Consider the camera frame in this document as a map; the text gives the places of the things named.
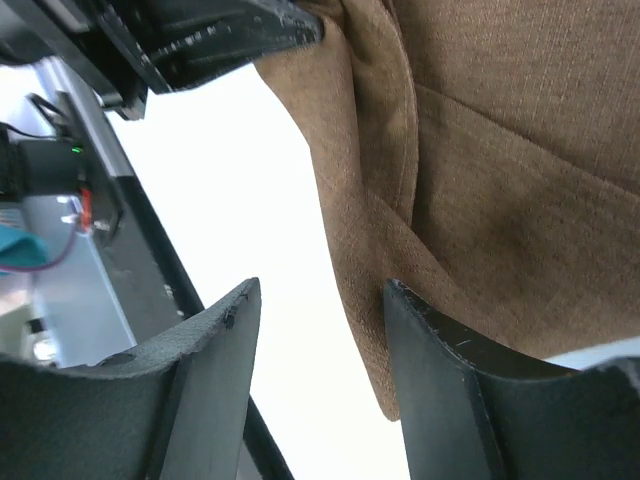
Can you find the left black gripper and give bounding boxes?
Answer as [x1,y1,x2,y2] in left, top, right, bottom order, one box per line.
[1,1,324,120]

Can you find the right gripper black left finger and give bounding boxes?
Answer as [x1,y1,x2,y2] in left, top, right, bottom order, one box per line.
[1,279,261,479]

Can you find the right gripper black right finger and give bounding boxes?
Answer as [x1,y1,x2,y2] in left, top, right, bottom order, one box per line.
[384,280,639,479]

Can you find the brown cloth napkin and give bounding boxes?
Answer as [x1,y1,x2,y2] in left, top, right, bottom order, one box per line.
[256,1,639,420]

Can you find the teal cloth object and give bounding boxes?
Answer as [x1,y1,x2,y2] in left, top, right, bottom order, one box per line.
[1,225,49,273]

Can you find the aluminium frame rail front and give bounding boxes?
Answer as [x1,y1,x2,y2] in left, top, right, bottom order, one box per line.
[35,58,135,177]

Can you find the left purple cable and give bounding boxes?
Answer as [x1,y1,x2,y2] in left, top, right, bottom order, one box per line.
[0,219,81,276]

